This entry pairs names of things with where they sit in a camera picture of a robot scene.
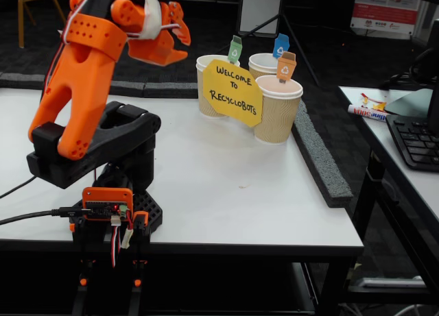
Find white standing panel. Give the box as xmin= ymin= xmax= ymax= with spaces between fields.
xmin=237 ymin=0 xmax=284 ymax=38

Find green recycling bin label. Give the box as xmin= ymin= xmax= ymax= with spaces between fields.
xmin=227 ymin=35 xmax=244 ymax=64

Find blue recycling bin label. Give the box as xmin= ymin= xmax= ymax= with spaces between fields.
xmin=272 ymin=33 xmax=291 ymax=60

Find black keyboard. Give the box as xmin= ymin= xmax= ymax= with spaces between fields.
xmin=385 ymin=114 xmax=439 ymax=173

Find orange recycling bin label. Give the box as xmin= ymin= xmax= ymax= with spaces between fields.
xmin=275 ymin=51 xmax=296 ymax=84

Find paper cup with blue label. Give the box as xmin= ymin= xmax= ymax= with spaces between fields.
xmin=248 ymin=53 xmax=285 ymax=80

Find black cable bundle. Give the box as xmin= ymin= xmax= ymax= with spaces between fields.
xmin=379 ymin=47 xmax=435 ymax=90

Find yellow welcome paper sign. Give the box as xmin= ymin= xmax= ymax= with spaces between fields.
xmin=202 ymin=58 xmax=264 ymax=127

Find red white black wire bundle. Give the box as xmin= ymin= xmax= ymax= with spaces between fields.
xmin=110 ymin=215 xmax=123 ymax=269

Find red yellow candy wrapper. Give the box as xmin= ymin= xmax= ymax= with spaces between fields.
xmin=359 ymin=92 xmax=388 ymax=112

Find white power strip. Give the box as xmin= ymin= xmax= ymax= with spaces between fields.
xmin=355 ymin=276 xmax=427 ymax=289

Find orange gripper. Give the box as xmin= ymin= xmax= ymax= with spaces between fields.
xmin=128 ymin=1 xmax=192 ymax=68

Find black table clamp orange knob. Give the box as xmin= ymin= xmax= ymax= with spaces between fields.
xmin=69 ymin=223 xmax=91 ymax=316
xmin=128 ymin=211 xmax=152 ymax=316

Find short grey foam strip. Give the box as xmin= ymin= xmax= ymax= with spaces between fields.
xmin=143 ymin=82 xmax=199 ymax=99

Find black USB cable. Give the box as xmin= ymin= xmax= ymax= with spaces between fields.
xmin=0 ymin=208 xmax=92 ymax=227

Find white power connector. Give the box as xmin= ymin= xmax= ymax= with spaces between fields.
xmin=120 ymin=226 xmax=134 ymax=250

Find red white poster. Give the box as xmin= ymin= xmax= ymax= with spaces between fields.
xmin=350 ymin=0 xmax=421 ymax=40

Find paper cup with orange label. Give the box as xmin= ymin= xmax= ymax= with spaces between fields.
xmin=253 ymin=75 xmax=305 ymax=145

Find orange controller board housing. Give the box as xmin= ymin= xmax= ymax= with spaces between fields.
xmin=82 ymin=186 xmax=134 ymax=223

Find black tripod stand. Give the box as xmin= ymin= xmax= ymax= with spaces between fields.
xmin=216 ymin=0 xmax=320 ymax=88

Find paper cup with green label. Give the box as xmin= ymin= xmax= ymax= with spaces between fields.
xmin=195 ymin=54 xmax=241 ymax=118

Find white table black frame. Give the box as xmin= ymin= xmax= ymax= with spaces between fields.
xmin=337 ymin=85 xmax=439 ymax=296

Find black camera cable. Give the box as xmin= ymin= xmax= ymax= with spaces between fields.
xmin=0 ymin=175 xmax=38 ymax=199

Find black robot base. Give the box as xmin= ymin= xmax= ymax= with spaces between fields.
xmin=68 ymin=189 xmax=164 ymax=235

